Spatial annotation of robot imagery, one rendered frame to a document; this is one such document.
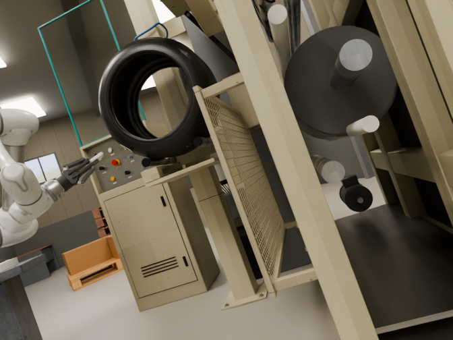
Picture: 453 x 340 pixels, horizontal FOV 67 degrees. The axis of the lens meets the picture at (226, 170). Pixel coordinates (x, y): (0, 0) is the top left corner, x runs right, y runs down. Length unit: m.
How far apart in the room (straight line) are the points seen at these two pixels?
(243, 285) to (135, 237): 0.90
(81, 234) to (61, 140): 2.49
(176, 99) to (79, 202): 7.86
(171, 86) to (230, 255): 1.03
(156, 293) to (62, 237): 7.27
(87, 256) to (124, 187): 3.00
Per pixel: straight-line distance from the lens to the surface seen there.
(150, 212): 2.49
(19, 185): 1.45
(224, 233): 2.01
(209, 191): 1.99
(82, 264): 5.46
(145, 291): 2.68
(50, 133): 10.05
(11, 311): 2.10
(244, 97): 1.88
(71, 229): 9.73
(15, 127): 2.01
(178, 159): 2.00
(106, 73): 1.79
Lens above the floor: 0.70
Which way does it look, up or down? 1 degrees up
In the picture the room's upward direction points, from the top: 20 degrees counter-clockwise
